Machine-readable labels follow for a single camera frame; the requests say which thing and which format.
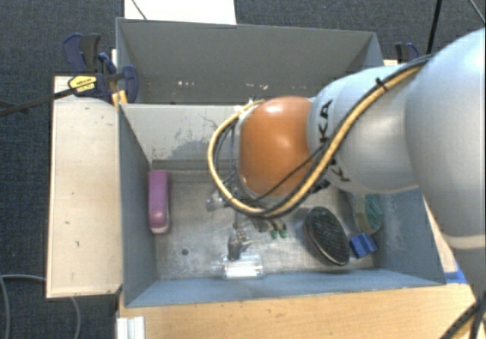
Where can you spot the black round mesh disc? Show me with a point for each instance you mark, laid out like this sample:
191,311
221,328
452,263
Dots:
327,235

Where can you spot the clear plastic box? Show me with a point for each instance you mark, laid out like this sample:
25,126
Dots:
245,268

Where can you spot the grey metal bin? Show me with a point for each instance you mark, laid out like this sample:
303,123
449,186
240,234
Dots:
182,64

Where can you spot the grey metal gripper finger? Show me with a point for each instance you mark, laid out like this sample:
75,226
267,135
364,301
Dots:
243,243
233,248

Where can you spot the purple oblong block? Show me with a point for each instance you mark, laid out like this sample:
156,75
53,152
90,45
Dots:
158,200

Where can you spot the white and teal round thing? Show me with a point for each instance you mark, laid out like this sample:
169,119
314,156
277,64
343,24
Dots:
374,212

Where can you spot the small blue block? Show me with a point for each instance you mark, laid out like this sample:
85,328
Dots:
363,245

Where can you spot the pale wood flat board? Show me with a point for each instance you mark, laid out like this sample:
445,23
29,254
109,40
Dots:
83,197

